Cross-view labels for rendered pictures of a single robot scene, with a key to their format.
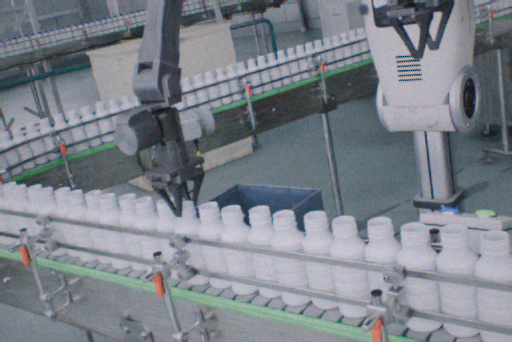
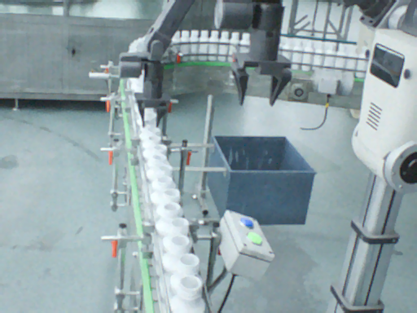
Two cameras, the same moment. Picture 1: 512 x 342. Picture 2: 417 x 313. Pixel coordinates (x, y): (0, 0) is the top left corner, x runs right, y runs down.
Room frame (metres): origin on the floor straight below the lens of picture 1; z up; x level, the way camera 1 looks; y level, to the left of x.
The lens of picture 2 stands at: (0.15, -0.78, 1.72)
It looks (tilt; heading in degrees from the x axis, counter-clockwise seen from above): 21 degrees down; 40
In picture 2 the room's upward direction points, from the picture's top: 5 degrees clockwise
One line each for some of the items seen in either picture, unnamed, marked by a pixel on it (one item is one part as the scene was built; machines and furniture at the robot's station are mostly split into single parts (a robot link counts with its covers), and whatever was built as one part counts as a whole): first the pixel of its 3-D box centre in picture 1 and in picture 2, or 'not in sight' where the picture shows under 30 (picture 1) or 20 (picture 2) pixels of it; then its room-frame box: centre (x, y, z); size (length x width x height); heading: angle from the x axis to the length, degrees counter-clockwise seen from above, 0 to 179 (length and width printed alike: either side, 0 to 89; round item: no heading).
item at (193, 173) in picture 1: (182, 189); (152, 112); (1.16, 0.15, 1.19); 0.07 x 0.07 x 0.09; 49
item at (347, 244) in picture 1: (350, 266); (162, 209); (0.93, -0.11, 1.08); 0.06 x 0.06 x 0.17
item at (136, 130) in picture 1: (146, 113); (140, 58); (1.13, 0.18, 1.36); 0.12 x 0.09 x 0.12; 140
